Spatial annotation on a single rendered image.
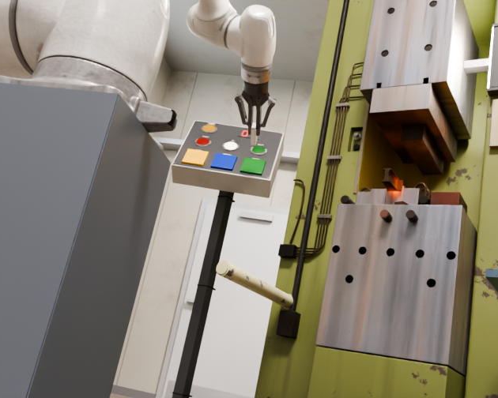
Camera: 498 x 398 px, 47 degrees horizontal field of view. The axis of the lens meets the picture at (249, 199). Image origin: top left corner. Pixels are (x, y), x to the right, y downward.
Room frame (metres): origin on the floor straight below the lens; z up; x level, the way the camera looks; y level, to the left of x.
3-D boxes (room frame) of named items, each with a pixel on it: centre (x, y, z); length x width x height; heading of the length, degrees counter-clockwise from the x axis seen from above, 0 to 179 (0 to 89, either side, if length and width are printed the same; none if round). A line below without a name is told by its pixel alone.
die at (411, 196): (1.88, -0.54, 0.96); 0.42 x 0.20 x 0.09; 146
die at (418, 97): (1.88, -0.54, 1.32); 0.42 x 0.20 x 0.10; 146
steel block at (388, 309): (1.86, -0.59, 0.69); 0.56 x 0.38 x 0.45; 146
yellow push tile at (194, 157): (1.84, 0.21, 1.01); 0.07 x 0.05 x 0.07; 81
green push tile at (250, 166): (1.81, 0.01, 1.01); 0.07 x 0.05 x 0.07; 81
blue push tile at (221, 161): (1.82, 0.11, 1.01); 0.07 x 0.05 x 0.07; 81
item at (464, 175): (2.12, -0.76, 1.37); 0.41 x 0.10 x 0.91; 56
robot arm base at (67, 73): (0.72, 0.22, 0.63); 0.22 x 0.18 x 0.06; 76
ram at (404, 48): (1.86, -0.58, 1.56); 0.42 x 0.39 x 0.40; 146
